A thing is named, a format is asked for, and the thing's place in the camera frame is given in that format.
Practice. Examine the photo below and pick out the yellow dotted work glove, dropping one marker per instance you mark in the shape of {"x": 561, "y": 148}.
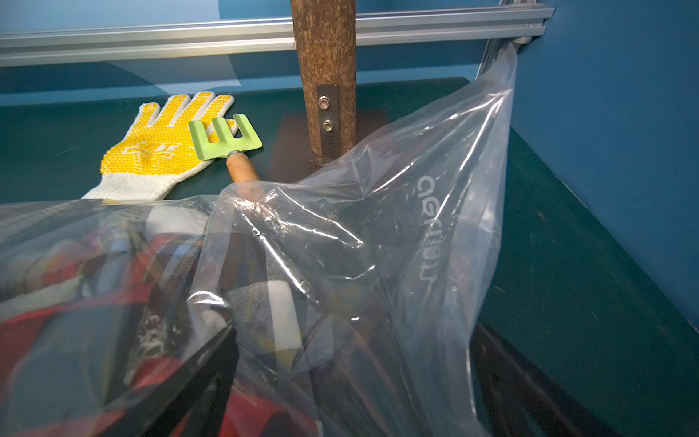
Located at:
{"x": 158, "y": 152}

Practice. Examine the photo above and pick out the clear plastic vacuum bag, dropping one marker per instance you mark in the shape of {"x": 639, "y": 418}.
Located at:
{"x": 391, "y": 250}

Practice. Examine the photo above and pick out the right aluminium corner post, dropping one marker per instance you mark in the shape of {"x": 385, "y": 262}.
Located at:
{"x": 493, "y": 47}

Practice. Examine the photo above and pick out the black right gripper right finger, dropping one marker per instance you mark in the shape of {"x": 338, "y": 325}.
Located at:
{"x": 520, "y": 399}

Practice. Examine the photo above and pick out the aluminium back frame rail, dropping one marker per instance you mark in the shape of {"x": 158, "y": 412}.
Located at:
{"x": 228, "y": 37}

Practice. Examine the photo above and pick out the green toy garden rake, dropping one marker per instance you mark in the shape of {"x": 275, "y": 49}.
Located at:
{"x": 228, "y": 146}

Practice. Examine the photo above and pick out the red black plaid shirt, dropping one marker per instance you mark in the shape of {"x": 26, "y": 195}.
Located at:
{"x": 102, "y": 302}

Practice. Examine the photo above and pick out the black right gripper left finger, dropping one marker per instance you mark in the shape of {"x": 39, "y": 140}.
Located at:
{"x": 196, "y": 394}

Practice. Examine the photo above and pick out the pink cherry blossom tree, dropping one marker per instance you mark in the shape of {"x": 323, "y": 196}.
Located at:
{"x": 325, "y": 38}

